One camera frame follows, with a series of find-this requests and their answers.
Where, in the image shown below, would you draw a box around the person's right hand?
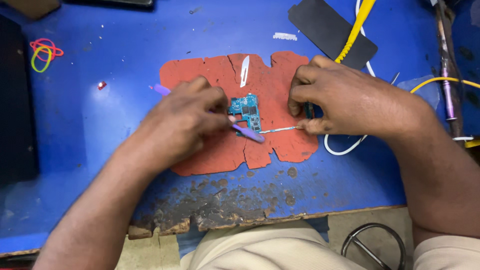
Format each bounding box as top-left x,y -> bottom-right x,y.
287,55 -> 433,142

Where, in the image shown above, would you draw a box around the person's left hand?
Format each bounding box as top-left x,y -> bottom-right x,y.
138,76 -> 238,170

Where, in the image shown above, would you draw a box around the purple plastic brush tool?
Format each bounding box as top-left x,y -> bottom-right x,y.
153,83 -> 266,144

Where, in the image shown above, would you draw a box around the silver metal strip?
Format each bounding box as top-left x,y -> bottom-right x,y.
258,125 -> 303,135

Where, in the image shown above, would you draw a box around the clear plastic scrap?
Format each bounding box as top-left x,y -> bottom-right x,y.
397,74 -> 441,110

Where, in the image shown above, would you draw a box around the blue phone circuit board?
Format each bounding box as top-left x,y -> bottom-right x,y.
227,94 -> 262,137

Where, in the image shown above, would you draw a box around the black flat sheet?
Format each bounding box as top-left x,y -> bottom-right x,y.
287,0 -> 379,70

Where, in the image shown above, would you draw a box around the silver scalpel blade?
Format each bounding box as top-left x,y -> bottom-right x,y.
240,55 -> 250,88

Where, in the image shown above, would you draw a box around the torn orange silicone mat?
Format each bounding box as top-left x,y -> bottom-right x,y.
159,50 -> 319,177

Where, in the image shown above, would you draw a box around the purple metal screwdriver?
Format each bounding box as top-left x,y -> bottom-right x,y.
441,58 -> 458,122

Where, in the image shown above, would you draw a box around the black tray edge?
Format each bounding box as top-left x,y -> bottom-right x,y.
63,0 -> 154,9

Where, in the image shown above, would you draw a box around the orange rubber band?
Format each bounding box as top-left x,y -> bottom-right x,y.
37,44 -> 65,63

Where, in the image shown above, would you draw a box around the yellow-green rubber band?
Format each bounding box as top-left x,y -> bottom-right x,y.
31,45 -> 53,73

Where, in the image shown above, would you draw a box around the red rubber band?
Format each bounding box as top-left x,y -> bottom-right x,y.
29,38 -> 58,61

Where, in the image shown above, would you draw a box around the beige trousers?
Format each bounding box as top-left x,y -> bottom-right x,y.
179,220 -> 480,270

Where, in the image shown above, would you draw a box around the large black flat device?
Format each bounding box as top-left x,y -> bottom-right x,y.
0,14 -> 40,186

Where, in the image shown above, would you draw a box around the brown cardboard piece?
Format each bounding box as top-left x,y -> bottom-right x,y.
0,0 -> 61,20

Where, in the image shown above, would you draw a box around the white cable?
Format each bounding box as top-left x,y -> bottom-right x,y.
324,0 -> 376,156

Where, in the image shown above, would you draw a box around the thick yellow tool cable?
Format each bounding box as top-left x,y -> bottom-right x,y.
334,0 -> 377,64

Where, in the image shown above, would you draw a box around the thin yellow cable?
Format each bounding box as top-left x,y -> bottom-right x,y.
410,76 -> 480,94

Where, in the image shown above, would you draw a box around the worn brown tool handle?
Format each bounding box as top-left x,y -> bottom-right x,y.
433,0 -> 466,140

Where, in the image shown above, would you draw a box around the metal stool ring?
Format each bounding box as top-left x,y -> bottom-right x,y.
340,223 -> 408,270

